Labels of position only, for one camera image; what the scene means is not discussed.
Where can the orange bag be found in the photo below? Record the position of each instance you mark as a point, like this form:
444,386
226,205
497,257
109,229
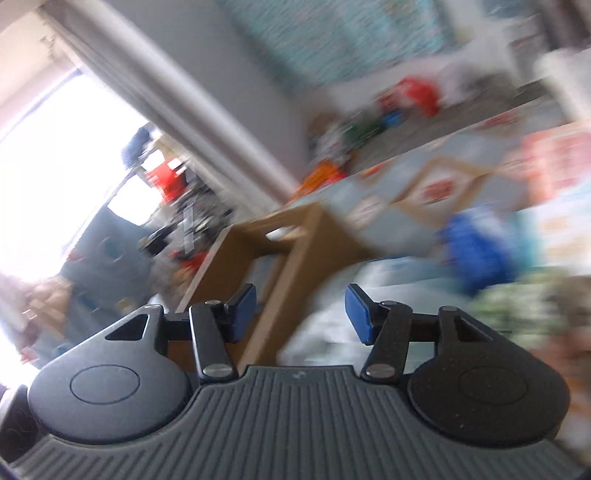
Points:
323,175

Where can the teal floral cloth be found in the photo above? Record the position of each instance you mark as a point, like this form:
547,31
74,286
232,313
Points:
351,37

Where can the pink wet wipes pack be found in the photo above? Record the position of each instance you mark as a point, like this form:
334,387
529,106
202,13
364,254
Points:
558,161

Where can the red plastic bag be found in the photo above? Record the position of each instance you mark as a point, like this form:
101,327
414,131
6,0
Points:
411,94

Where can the beige cloth pile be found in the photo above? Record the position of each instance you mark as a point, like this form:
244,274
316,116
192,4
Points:
41,300

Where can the red plastic chair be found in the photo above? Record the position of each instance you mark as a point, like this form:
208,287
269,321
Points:
161,177

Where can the patterned play mat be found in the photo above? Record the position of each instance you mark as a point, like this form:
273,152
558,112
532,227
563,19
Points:
461,161

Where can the green bottle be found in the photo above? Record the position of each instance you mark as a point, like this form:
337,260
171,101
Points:
362,130

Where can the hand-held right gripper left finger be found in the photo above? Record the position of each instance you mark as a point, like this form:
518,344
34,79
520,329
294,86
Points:
244,309

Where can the brown cardboard box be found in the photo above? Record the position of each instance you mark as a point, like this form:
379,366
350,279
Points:
318,240

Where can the dark hanging clothing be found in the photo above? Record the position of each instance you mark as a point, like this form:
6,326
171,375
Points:
138,143

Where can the grey curtain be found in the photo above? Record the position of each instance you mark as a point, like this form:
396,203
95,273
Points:
194,92

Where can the grey dotted blanket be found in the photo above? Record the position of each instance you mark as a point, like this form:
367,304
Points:
106,263

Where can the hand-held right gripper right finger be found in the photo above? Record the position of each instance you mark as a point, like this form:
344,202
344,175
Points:
358,314

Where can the blue wet wipes pack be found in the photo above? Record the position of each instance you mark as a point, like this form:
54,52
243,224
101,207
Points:
475,258

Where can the small blue toy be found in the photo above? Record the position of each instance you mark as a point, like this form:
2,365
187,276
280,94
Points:
393,119

